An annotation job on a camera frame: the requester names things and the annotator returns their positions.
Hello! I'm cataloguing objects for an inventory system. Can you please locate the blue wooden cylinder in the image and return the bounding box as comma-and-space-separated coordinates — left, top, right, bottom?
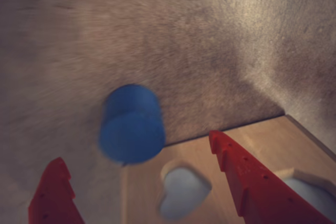
98, 83, 166, 167

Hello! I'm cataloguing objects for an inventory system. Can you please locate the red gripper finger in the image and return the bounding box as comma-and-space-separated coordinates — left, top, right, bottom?
208, 130, 336, 224
28, 156, 86, 224

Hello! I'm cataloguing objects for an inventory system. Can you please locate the wooden shape sorter box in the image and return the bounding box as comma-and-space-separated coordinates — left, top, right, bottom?
120, 114, 336, 224

